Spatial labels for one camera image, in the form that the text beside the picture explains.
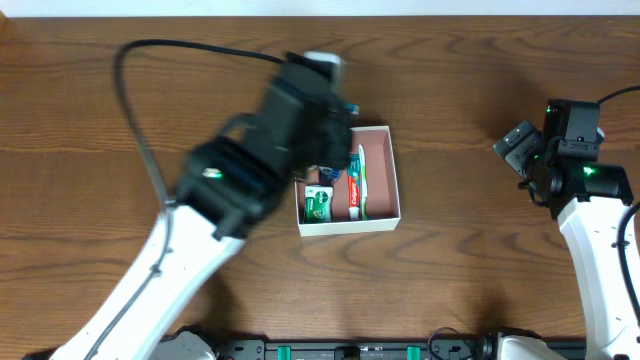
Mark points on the green white toothbrush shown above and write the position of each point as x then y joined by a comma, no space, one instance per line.
364,185

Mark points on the red green toothpaste tube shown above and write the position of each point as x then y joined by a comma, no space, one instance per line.
354,187

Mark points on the blue disposable razor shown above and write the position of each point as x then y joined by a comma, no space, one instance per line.
352,108

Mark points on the green soap bar package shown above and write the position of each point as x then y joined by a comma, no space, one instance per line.
318,203

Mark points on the blue hand soap pump bottle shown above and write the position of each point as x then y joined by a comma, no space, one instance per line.
328,176

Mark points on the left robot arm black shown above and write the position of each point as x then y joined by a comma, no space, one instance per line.
230,184

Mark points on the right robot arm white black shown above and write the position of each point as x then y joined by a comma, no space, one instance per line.
594,206

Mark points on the white box with pink interior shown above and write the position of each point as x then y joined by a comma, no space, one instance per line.
382,203

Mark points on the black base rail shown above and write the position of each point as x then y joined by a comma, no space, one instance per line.
439,348

